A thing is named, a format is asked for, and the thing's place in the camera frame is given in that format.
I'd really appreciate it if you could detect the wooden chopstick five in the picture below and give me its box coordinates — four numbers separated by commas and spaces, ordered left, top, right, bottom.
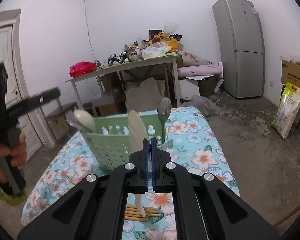
126, 204, 157, 210

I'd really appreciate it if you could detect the wooden chopstick four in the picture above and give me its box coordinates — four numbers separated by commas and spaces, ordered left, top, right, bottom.
126, 206, 158, 212

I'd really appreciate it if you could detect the wooden chopstick two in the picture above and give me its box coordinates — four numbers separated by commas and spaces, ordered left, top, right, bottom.
125, 212, 162, 219

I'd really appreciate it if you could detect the green star-pattern utensil basket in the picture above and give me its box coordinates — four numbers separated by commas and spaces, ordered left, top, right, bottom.
80, 111, 167, 171

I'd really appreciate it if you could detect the wooden chopstick one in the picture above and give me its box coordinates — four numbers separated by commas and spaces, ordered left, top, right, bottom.
125, 216, 149, 222

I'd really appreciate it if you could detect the white ceramic soup spoon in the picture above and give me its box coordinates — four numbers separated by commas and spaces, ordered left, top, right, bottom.
74, 109, 96, 133

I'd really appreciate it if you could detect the cream plastic rice ladle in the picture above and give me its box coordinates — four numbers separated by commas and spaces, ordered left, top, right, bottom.
128, 111, 148, 218

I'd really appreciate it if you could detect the metal spoon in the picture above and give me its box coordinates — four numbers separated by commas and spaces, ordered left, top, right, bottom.
157, 97, 172, 125

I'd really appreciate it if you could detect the wooden chopstick three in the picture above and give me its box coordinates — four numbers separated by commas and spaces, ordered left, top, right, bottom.
125, 210, 159, 216

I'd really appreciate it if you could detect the person's left hand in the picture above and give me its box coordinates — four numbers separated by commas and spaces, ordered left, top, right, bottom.
0, 133, 27, 184

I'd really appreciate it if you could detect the wooden chair dark seat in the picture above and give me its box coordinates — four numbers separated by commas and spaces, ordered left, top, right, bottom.
39, 98, 78, 142

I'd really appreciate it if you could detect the red plastic bag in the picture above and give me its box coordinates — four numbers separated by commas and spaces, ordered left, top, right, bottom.
69, 62, 97, 78

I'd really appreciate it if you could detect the white panel door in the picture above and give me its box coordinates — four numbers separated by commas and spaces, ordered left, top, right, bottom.
0, 9, 56, 160

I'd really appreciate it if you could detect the rolled floral fabric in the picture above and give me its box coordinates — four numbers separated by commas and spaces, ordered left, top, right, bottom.
177, 50, 223, 77

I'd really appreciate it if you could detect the long grey work table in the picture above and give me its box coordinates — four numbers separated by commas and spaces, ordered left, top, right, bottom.
65, 54, 183, 108

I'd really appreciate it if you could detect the clear plastic bag on table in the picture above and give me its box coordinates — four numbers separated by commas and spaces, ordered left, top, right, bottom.
141, 41, 171, 60

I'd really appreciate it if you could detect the yellow plastic bag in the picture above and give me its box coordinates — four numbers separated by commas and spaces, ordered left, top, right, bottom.
148, 31, 179, 53

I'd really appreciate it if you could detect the yellow-green rice bag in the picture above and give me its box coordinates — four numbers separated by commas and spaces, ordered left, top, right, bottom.
271, 82, 300, 140

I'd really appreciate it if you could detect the silver refrigerator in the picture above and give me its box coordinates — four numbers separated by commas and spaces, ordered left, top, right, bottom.
212, 0, 265, 99

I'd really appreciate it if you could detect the brown cardboard box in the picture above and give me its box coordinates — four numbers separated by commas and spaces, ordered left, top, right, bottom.
281, 60, 300, 88

